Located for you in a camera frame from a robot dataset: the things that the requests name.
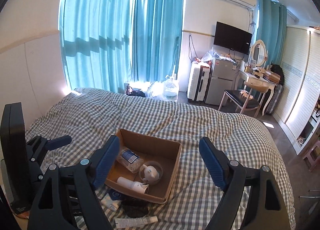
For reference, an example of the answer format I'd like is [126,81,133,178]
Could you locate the blue white tissue pack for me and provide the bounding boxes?
[101,189,125,212]

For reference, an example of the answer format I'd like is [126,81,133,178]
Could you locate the white cream tube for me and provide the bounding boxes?
[114,216,158,229]

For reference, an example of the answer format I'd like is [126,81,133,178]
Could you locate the black glossy pouch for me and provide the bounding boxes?
[121,197,149,218]

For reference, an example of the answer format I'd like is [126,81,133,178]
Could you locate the clear plastic jar blue label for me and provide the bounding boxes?
[116,147,144,173]

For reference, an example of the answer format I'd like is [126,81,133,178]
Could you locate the white hair dryer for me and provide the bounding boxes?
[117,176,149,194]

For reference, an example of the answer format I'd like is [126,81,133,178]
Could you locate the brown cardboard box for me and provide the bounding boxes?
[105,129,182,205]

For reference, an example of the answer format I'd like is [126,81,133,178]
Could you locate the pink plastic stool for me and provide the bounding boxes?
[303,140,319,171]

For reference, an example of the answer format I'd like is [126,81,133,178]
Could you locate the checkered grey white duvet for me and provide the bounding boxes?
[25,89,296,229]

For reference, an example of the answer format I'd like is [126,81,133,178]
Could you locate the white sliding wardrobe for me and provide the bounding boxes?
[273,25,319,155]

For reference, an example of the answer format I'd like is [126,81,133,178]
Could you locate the black cushioned chair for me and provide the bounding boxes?
[218,82,268,118]

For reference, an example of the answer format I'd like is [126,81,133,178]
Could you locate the white dressing table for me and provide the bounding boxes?
[234,70,276,116]

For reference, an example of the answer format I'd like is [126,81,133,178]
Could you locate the clear water jug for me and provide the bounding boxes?
[163,73,180,102]

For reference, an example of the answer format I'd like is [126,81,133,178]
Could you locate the teal curtain left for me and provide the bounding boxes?
[59,0,184,92]

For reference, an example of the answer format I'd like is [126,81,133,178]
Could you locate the teal curtain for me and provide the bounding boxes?
[59,0,184,92]
[256,0,287,67]

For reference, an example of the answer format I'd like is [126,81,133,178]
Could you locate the silver mini fridge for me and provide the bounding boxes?
[204,57,236,105]

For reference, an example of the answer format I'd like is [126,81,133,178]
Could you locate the black backpack on table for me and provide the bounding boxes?
[270,64,285,85]

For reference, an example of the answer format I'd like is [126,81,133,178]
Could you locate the white suitcase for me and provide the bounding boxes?
[187,62,210,102]

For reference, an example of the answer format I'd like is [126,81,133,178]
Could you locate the white oval vanity mirror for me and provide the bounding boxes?
[248,39,267,67]

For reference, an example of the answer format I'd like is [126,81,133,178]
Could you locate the teal curtain right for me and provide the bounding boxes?
[256,0,287,67]

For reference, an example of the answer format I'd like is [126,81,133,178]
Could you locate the black wall television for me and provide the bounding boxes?
[214,21,252,54]

